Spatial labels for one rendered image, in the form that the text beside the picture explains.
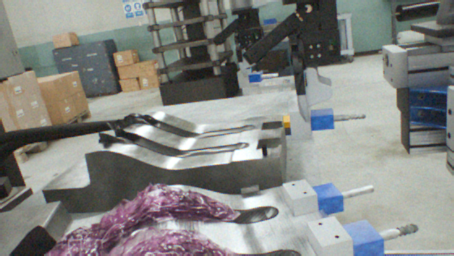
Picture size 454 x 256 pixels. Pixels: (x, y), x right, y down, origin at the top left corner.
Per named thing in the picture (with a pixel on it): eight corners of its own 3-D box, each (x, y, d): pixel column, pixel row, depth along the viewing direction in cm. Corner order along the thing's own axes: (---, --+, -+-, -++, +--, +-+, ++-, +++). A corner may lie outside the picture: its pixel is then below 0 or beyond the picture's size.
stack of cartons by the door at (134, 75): (164, 84, 739) (156, 45, 714) (159, 87, 708) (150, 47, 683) (128, 89, 756) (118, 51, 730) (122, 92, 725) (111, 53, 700)
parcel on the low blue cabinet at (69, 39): (80, 44, 728) (77, 31, 719) (71, 46, 697) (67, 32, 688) (63, 47, 736) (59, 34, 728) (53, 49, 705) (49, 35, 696)
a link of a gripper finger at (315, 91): (336, 121, 56) (330, 64, 55) (299, 124, 58) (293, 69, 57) (335, 120, 59) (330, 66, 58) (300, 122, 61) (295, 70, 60)
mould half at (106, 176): (287, 147, 87) (280, 96, 83) (285, 201, 63) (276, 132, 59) (109, 163, 97) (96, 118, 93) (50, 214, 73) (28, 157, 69)
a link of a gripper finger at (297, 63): (305, 95, 56) (300, 40, 55) (295, 96, 56) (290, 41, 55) (306, 94, 60) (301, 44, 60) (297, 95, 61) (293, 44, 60)
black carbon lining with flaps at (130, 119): (257, 132, 81) (251, 92, 78) (249, 160, 66) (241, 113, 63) (122, 146, 88) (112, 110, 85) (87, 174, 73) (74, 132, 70)
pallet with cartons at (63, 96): (91, 116, 551) (78, 71, 529) (68, 133, 473) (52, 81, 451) (24, 127, 559) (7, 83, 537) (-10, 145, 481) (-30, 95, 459)
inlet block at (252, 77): (280, 81, 116) (278, 65, 114) (277, 84, 111) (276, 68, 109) (243, 84, 120) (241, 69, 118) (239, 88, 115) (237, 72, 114)
